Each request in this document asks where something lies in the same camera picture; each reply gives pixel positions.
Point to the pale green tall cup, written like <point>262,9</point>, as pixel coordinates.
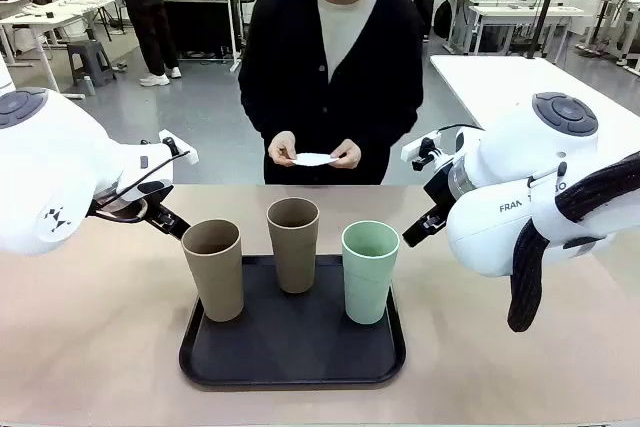
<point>369,287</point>

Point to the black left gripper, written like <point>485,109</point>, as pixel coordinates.
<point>150,188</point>

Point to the white scalloped paper coaster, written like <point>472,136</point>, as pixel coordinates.
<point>312,159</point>

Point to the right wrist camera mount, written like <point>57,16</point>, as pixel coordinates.
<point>412,149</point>

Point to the black backpack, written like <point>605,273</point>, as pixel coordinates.
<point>442,17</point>

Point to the brown tall cup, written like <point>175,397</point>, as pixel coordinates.
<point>215,287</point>
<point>292,257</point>

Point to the person's left hand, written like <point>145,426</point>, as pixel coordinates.
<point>350,154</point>

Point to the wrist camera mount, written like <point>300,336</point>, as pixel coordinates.
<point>412,149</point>
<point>190,157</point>

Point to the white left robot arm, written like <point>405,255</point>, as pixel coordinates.
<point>50,172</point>

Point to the person's left forearm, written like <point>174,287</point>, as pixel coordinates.
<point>395,117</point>

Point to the white standing desk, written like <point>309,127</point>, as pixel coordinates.
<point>612,12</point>

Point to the person's right hand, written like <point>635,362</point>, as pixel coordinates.
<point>281,149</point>

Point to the person's right forearm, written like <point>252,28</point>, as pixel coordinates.
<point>257,107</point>

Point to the person in black cardigan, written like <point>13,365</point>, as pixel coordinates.
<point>310,72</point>

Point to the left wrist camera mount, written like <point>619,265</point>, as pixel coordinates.
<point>190,157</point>

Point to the grey plastic stool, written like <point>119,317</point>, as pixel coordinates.
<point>90,59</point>

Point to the white desk with crossbar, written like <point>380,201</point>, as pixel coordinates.
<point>525,12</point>

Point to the small grey bottle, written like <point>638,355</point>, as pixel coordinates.
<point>89,86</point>

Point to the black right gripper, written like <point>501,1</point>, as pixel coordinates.
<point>441,189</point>

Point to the person in grey sweatshirt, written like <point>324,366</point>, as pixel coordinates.
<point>145,7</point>

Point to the desk with black panel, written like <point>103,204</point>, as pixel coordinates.
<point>200,17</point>

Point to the black tripod stand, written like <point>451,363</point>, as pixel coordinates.
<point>547,2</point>

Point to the black plastic serving tray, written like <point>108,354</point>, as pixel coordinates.
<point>300,347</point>

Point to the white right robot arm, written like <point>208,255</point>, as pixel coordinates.
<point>500,232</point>

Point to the white desk with clutter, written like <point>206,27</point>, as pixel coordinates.
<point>50,17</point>

